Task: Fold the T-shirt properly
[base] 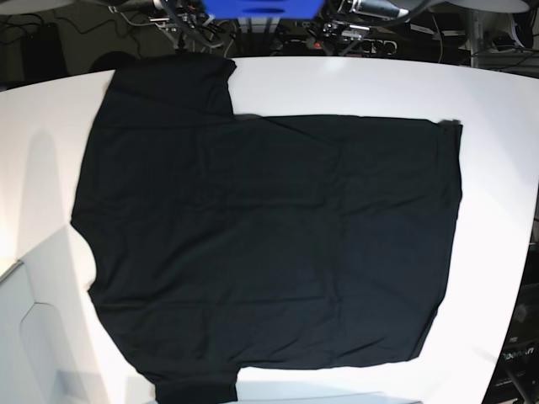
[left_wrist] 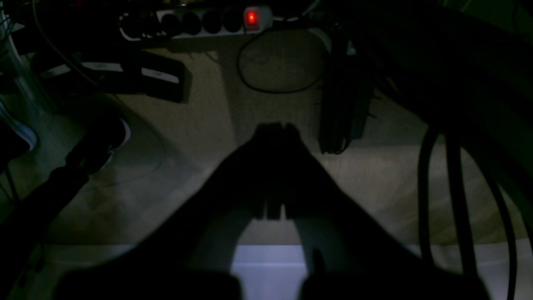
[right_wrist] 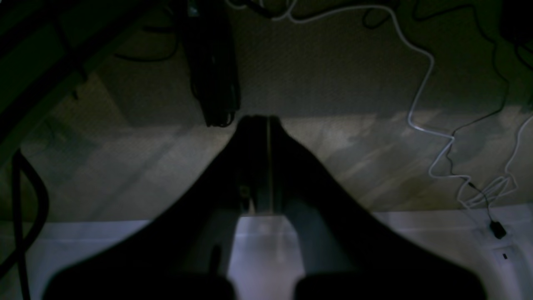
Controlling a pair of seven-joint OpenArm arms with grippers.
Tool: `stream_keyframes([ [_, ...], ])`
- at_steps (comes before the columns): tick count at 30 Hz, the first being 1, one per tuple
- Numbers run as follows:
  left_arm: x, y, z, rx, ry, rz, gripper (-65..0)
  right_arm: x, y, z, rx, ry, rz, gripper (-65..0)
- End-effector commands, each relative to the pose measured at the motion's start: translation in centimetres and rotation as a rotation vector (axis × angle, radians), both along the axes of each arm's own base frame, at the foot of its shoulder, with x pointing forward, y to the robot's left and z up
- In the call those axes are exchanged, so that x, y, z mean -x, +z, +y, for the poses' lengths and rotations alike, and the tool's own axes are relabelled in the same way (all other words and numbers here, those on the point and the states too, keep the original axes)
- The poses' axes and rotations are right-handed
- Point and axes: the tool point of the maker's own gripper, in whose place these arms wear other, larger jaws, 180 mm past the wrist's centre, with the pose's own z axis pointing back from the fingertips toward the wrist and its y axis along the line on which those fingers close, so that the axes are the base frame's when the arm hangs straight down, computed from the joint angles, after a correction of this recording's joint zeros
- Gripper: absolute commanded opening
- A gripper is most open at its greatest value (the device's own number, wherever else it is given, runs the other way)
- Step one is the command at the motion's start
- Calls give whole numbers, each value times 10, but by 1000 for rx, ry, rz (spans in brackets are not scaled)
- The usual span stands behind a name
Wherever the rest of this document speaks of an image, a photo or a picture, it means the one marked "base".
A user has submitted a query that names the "black power strip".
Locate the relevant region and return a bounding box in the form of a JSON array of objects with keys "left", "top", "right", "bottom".
[{"left": 269, "top": 37, "right": 398, "bottom": 58}]

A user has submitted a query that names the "blue plastic bin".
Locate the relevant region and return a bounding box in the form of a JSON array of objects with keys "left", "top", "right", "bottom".
[{"left": 203, "top": 0, "right": 324, "bottom": 19}]

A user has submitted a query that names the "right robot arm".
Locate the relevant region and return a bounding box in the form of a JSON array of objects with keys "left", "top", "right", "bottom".
[{"left": 108, "top": 0, "right": 229, "bottom": 52}]

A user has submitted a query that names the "black box with white lettering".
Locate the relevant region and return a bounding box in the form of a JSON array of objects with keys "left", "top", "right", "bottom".
[{"left": 483, "top": 284, "right": 538, "bottom": 403}]

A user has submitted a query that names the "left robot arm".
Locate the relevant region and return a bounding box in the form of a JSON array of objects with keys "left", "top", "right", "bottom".
[{"left": 304, "top": 1, "right": 430, "bottom": 56}]

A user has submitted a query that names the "black T-shirt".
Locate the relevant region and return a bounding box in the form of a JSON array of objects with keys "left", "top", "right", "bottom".
[{"left": 71, "top": 54, "right": 462, "bottom": 403}]

